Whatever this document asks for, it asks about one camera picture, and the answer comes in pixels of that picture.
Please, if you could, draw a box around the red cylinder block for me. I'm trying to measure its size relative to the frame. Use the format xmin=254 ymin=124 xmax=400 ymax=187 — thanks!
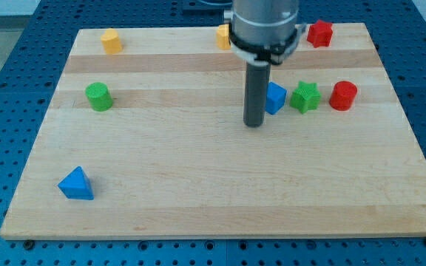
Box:
xmin=329 ymin=81 xmax=358 ymax=111

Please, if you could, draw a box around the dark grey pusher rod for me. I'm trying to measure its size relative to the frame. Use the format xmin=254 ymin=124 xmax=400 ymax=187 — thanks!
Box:
xmin=243 ymin=63 xmax=271 ymax=128

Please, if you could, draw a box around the blue triangle block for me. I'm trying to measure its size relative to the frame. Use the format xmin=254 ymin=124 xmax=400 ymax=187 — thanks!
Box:
xmin=58 ymin=166 xmax=94 ymax=200

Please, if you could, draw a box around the yellow block behind arm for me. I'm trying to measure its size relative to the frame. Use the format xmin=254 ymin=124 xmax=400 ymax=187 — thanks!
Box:
xmin=216 ymin=24 xmax=231 ymax=50

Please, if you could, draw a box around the yellow cylinder block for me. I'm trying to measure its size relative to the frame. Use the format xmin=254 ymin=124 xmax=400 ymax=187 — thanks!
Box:
xmin=100 ymin=28 xmax=123 ymax=55

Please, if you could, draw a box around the green star block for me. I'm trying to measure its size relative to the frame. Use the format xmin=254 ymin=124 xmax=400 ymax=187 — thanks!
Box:
xmin=289 ymin=81 xmax=322 ymax=114

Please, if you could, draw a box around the green cylinder block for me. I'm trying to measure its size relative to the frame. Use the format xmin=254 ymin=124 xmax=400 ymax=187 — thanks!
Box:
xmin=85 ymin=82 xmax=113 ymax=112

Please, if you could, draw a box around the wooden board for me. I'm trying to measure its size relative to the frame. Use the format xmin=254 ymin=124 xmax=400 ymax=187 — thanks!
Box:
xmin=0 ymin=23 xmax=426 ymax=240

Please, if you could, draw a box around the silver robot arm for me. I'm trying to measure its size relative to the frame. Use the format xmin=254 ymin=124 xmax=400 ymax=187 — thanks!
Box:
xmin=229 ymin=0 xmax=306 ymax=67

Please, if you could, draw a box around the blue cube block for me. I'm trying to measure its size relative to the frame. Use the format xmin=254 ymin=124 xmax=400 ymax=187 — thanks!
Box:
xmin=266 ymin=82 xmax=287 ymax=115

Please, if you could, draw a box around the black cable clamp ring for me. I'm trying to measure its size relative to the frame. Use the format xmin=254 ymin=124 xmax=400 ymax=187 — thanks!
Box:
xmin=228 ymin=24 xmax=298 ymax=66

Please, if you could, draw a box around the red star block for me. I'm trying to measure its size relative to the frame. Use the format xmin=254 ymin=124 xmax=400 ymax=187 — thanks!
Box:
xmin=306 ymin=19 xmax=333 ymax=48

